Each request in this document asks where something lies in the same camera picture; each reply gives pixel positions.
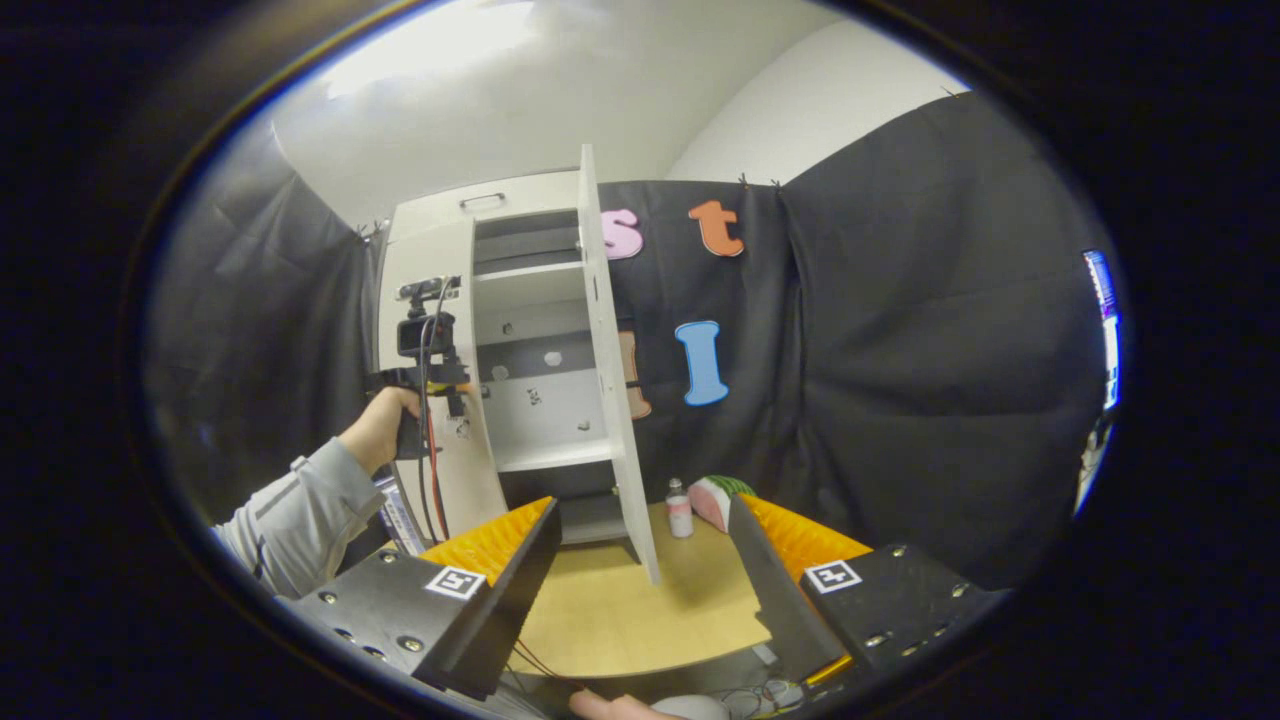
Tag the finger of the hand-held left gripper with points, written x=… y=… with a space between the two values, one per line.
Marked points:
x=455 y=385

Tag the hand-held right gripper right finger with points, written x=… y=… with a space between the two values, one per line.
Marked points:
x=770 y=590

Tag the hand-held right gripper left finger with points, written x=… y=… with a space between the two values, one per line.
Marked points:
x=515 y=600

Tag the white double-door shoe cabinet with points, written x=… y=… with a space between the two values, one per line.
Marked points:
x=540 y=420

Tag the white cabinet shelf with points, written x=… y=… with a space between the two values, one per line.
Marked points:
x=555 y=455
x=530 y=280

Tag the toy watermelon slice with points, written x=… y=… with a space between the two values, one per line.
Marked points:
x=712 y=500

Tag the small pink white bottle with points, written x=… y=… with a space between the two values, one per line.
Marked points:
x=680 y=515

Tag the white and blue box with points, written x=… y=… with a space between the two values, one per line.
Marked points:
x=400 y=520

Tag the black backdrop cloth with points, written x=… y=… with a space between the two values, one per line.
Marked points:
x=900 y=350

